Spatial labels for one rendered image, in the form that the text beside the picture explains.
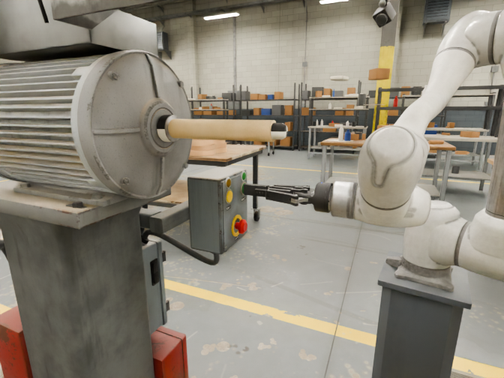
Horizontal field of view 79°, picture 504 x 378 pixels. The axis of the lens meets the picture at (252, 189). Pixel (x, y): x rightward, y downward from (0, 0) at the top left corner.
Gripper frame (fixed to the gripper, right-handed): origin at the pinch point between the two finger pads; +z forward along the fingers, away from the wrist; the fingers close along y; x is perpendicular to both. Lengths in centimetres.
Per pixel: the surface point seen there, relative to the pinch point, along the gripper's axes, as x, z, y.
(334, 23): 307, 162, 1069
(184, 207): -2.9, 14.7, -13.2
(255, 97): 70, 396, 938
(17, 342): -31, 42, -42
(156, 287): -27.4, 24.3, -15.2
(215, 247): -12.8, 6.1, -12.4
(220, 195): 1.1, 4.5, -12.1
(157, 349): -45, 23, -19
